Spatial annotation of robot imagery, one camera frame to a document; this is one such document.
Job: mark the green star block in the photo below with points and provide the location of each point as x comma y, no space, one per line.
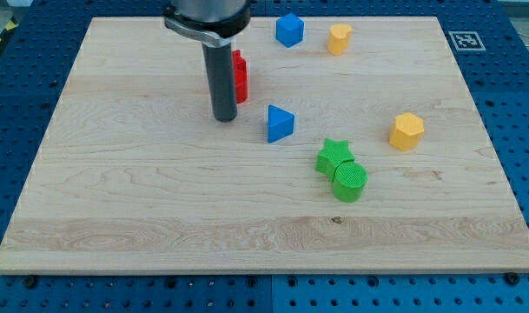
333,154

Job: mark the yellow hexagon block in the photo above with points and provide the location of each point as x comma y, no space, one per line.
406,131

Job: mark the red block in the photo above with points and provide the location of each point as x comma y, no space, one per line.
241,76

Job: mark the blue cube block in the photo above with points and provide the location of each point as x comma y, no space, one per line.
289,30

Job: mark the green cylinder block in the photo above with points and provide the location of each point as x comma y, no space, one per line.
349,181

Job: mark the black white fiducial marker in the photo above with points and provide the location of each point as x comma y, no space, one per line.
466,41

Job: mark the light wooden board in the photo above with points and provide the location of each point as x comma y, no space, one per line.
134,176

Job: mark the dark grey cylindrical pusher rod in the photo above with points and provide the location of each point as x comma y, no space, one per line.
221,81

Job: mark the yellow heart block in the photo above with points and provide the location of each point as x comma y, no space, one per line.
339,38

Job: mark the blue triangle block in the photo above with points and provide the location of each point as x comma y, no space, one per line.
280,123

